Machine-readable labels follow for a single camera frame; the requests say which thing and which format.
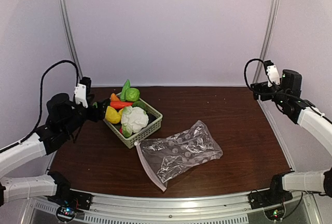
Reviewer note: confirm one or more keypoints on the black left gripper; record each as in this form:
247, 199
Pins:
100, 112

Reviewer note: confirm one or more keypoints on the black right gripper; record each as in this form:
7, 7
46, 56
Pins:
256, 91

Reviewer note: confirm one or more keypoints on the clear zip top bag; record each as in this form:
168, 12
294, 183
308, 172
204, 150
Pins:
164, 159

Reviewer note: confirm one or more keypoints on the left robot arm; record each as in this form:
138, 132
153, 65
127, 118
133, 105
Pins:
64, 122

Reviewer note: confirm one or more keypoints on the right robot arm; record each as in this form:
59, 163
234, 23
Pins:
284, 90

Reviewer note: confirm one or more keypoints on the red orange toy carrot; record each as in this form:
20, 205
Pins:
120, 104

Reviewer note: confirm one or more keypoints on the orange toy pepper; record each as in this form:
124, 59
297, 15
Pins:
114, 98

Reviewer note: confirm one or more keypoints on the white toy cauliflower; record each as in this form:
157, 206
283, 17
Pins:
133, 119

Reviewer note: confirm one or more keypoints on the green toy lime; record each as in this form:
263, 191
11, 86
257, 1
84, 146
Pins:
132, 94

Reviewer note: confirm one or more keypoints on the dark green leafy toy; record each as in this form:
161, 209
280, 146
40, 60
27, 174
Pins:
140, 104

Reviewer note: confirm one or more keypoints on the green perforated plastic basket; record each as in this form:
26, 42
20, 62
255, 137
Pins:
154, 124

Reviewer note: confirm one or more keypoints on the left round circuit board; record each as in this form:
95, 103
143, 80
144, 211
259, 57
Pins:
65, 214

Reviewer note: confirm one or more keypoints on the round circuit board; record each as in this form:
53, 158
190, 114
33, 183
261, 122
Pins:
274, 214
65, 214

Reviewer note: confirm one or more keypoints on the right round circuit board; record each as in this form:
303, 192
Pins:
274, 214

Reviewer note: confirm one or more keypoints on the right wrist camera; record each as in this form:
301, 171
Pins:
272, 73

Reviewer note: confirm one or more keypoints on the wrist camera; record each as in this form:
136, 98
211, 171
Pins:
81, 91
272, 73

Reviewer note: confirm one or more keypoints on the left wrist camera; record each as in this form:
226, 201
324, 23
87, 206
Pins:
81, 91

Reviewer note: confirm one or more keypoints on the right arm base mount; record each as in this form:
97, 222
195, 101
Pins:
267, 199

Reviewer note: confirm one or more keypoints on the right aluminium frame post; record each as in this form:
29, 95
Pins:
273, 12

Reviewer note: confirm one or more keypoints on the aluminium frame post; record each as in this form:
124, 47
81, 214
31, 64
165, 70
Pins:
69, 35
273, 12

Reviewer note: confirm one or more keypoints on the front aluminium rail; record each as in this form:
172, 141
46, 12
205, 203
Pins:
229, 208

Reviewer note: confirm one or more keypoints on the left aluminium frame post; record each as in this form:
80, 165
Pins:
69, 35

